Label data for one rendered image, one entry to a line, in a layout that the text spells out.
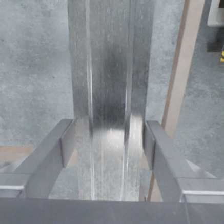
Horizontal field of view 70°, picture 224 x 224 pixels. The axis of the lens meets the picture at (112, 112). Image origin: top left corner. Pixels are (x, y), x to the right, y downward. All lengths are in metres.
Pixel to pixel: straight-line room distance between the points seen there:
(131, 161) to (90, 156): 0.04
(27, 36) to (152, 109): 0.89
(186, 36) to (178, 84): 0.20
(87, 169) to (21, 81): 1.06
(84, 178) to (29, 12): 1.07
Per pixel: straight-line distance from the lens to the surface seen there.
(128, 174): 0.18
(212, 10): 1.10
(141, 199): 1.25
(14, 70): 1.21
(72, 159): 0.84
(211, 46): 1.05
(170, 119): 0.82
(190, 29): 0.80
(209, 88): 1.20
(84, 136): 0.15
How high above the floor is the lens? 1.03
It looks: 72 degrees down
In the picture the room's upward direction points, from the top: 176 degrees counter-clockwise
